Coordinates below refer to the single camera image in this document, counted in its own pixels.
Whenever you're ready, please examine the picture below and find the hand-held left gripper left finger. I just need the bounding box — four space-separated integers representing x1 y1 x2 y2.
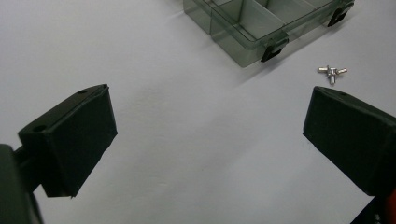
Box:
13 83 119 199

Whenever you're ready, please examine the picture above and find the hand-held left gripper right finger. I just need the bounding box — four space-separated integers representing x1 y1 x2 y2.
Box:
303 86 396 198

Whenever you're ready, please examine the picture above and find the transparent grey compartment storage box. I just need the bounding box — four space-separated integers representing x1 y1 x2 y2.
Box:
182 0 356 68

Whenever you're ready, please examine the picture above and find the white table board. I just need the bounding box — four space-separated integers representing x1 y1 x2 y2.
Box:
0 0 396 224

